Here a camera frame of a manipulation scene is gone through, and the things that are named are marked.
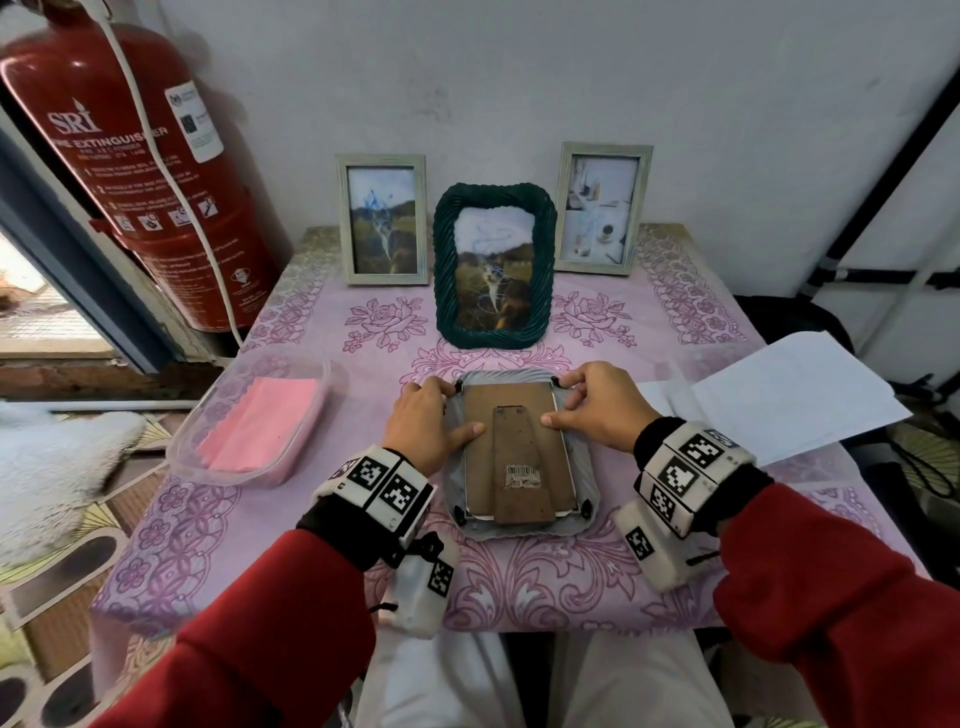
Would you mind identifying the pink cloth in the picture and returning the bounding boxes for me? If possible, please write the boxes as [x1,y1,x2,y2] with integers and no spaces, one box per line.
[196,376,323,474]

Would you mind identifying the white paper sheet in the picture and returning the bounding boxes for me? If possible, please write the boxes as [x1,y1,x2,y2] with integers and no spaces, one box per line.
[637,330,913,468]

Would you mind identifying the person's left hand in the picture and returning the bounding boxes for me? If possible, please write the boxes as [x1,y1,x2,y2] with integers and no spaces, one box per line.
[382,375,487,478]

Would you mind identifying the black bag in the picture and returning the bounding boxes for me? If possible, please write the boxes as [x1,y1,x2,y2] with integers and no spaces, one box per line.
[733,294,858,355]

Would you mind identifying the white left wrist camera unit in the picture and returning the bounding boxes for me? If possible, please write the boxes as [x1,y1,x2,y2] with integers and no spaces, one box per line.
[313,445,461,640]

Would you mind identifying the pale frame with cat photo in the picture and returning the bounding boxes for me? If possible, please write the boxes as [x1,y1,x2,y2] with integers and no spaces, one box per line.
[336,153,430,287]

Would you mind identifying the green rope picture frame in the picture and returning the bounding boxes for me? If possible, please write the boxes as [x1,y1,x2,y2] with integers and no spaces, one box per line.
[432,182,558,351]

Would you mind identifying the white fluffy rug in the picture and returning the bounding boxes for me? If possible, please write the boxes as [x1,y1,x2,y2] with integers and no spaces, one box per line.
[0,401,148,568]

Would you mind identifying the grey window frame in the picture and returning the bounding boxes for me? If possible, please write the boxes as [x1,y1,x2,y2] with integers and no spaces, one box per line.
[0,111,183,376]

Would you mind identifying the clear plastic container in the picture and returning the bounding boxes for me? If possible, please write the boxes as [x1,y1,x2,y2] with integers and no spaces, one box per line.
[166,358,336,489]

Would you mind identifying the person's right forearm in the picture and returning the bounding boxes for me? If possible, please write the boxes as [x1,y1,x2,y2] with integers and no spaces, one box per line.
[633,416,960,728]

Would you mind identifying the person's right hand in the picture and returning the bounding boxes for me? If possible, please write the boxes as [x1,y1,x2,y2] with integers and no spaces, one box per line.
[541,361,663,454]

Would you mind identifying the grey picture frame brown backing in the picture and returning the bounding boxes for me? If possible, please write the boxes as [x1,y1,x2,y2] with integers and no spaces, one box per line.
[444,369,603,539]

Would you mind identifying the white trousers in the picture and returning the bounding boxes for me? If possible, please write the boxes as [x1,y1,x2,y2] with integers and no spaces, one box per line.
[351,622,826,728]

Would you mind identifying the pink floral tablecloth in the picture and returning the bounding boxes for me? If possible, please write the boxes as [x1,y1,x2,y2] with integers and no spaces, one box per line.
[90,222,928,640]

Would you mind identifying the white right wrist camera unit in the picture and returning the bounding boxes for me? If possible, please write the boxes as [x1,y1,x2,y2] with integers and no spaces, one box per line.
[614,420,759,594]

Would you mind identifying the red fire extinguisher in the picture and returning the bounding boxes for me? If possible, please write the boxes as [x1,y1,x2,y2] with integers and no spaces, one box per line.
[0,0,282,334]

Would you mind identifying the pale frame with interior photo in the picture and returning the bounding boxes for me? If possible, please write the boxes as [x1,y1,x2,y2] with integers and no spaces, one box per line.
[554,141,654,277]

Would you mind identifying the black pipe frame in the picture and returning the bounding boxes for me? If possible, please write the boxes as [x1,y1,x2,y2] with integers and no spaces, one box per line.
[798,71,960,303]

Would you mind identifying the person's left forearm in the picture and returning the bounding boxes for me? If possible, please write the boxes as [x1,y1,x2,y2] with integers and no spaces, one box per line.
[88,493,400,728]

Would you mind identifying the white wrist camera unit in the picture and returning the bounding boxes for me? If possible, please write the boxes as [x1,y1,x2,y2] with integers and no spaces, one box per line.
[313,445,461,640]
[614,420,759,594]

